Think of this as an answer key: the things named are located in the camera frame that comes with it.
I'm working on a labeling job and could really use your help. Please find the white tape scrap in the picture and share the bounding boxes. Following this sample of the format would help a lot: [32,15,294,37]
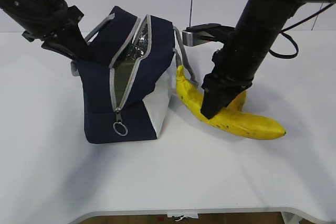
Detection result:
[166,210,199,221]

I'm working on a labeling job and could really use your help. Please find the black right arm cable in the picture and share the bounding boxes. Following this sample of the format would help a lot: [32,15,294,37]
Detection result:
[269,2,334,59]

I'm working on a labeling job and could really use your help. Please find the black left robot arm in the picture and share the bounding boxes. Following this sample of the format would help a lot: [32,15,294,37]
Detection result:
[1,0,92,61]

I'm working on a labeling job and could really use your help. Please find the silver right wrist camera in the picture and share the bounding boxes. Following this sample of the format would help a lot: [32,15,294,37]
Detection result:
[182,23,234,47]

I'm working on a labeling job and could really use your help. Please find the yellow pear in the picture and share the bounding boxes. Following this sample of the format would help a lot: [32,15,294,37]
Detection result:
[227,90,247,112]

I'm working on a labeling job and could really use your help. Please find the green lidded lunch box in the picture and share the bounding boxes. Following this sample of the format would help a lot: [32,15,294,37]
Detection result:
[114,59,135,108]

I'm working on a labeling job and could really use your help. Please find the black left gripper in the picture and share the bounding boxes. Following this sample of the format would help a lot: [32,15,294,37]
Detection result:
[22,0,93,60]

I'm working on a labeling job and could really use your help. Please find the yellow banana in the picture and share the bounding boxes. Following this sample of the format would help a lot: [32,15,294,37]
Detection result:
[176,65,286,140]

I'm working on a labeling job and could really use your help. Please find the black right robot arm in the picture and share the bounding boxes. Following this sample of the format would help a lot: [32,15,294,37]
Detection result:
[201,0,335,119]

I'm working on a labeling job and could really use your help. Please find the navy blue lunch bag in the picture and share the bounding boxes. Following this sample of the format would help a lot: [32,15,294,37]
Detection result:
[70,5,200,145]

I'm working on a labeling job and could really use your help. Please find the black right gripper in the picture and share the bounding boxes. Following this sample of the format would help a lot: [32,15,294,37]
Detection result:
[201,48,254,119]

